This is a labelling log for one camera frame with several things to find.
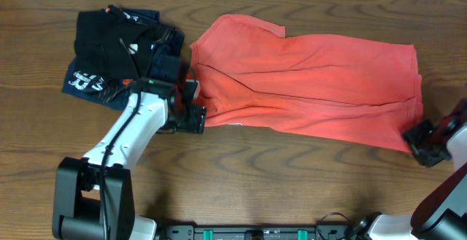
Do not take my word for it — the navy printed folded shirt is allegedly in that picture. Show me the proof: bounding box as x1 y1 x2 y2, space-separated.
62 8 185 110

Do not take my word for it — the red t-shirt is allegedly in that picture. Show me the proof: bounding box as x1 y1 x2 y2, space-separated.
190 14 423 152

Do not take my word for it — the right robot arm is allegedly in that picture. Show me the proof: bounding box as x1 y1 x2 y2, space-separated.
346 98 466 240

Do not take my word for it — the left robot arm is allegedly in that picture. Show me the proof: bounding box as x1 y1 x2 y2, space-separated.
52 59 207 240

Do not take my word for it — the black folded garment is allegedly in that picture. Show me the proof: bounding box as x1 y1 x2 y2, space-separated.
74 5 163 80

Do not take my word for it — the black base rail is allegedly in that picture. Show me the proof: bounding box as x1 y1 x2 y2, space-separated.
154 217 364 240

